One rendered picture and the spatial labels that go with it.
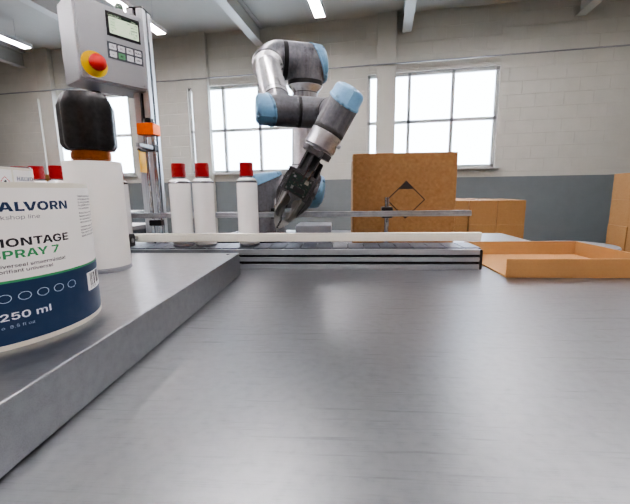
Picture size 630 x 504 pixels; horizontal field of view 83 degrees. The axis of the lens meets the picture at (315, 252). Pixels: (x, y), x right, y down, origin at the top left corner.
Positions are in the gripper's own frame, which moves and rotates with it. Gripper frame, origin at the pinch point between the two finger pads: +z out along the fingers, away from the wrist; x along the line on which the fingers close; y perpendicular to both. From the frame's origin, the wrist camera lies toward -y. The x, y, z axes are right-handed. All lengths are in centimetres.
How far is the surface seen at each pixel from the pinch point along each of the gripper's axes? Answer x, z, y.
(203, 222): -16.3, 8.7, 2.9
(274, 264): 4.1, 8.4, 5.8
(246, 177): -12.2, -6.0, 1.7
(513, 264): 48, -19, 13
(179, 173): -27.0, 1.2, 2.1
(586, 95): 257, -312, -491
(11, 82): -657, 117, -618
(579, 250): 73, -32, -10
